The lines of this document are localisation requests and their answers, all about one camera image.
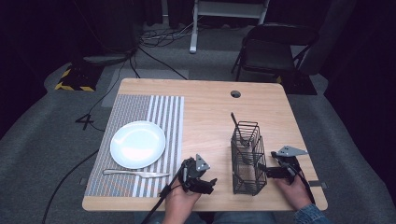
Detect black folding chair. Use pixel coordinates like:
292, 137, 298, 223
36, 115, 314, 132
230, 22, 320, 83

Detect grey striped placemat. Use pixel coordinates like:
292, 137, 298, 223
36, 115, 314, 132
84, 93, 186, 199

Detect black wire cutlery basket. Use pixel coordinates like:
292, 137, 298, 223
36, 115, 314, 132
230, 120, 268, 197

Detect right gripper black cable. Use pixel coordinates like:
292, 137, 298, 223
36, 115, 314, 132
288, 162, 316, 205

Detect person's right hand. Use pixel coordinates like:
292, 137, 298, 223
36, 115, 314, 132
275, 175, 313, 212

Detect black yellow striped base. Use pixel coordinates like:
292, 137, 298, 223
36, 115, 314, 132
54, 63, 105, 92

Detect white metal stand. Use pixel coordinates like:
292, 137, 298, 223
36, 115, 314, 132
189, 0, 271, 55

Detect black floor cable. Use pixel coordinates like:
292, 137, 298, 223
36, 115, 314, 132
40, 148, 100, 224

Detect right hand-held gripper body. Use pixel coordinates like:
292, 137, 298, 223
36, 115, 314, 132
270, 145, 309, 185

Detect long black utensil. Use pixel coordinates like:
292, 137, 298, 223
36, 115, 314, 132
230, 112, 251, 148

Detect person's blue denim sleeve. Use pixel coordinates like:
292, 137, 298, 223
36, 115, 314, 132
293, 203, 333, 224

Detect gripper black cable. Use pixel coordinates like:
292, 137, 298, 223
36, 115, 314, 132
288, 162, 316, 205
140, 161, 189, 224

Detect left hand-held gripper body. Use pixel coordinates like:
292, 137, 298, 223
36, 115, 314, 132
181, 153, 211, 191

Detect bundle of floor cables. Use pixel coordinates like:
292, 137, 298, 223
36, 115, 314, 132
125, 15, 204, 80

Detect short black fork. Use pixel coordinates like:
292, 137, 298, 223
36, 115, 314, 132
236, 146, 252, 166

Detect white round plate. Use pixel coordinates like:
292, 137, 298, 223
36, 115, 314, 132
109, 119, 167, 170

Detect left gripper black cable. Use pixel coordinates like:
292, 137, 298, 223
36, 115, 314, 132
140, 161, 189, 224

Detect person's left hand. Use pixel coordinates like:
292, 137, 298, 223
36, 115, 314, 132
163, 180, 203, 224

